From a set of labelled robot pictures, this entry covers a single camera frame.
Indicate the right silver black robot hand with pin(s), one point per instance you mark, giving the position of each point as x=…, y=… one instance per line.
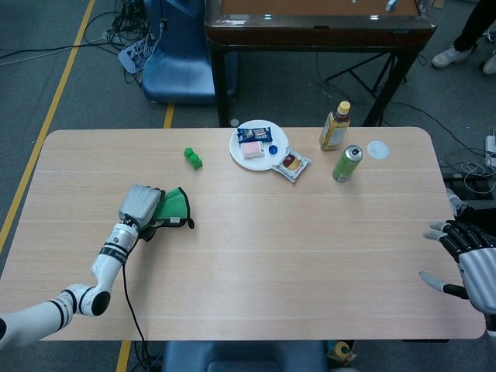
x=476, y=271

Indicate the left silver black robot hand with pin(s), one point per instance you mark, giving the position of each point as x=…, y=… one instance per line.
x=139, y=203

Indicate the green microfiber cloth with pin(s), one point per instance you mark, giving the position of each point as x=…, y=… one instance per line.
x=174, y=207

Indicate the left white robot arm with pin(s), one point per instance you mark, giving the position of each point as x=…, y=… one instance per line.
x=108, y=263

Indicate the green toy building block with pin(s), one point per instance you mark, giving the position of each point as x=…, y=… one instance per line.
x=193, y=159

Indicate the white round plate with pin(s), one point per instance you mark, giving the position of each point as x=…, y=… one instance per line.
x=250, y=163

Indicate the white power strip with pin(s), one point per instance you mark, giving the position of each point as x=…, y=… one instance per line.
x=490, y=149

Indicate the pink snack pack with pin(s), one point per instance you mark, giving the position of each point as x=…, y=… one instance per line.
x=253, y=151

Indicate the blue cookie pack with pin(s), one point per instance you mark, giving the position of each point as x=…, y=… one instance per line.
x=254, y=134

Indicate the blue bottle cap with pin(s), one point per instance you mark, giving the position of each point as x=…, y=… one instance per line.
x=273, y=149

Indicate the white round lid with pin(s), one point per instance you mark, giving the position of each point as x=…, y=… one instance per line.
x=378, y=149

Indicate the red white snack packet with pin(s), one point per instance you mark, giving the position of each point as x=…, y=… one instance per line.
x=292, y=164

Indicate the green drink can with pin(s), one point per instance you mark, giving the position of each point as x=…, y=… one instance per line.
x=346, y=164

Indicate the blue padded seat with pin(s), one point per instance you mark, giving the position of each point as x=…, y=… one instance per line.
x=240, y=356

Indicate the yellow capped tea bottle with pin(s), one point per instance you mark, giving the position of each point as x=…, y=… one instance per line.
x=334, y=131

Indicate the white sneaker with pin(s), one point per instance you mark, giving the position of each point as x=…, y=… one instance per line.
x=449, y=57
x=490, y=65

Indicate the black folding stand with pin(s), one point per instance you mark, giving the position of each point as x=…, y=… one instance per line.
x=372, y=69

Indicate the person leg black trousers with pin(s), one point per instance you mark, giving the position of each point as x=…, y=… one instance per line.
x=470, y=27

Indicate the dark wooden side table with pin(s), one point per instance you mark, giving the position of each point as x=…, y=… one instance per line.
x=317, y=33

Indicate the blue white small box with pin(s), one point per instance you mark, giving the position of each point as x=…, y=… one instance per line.
x=391, y=4

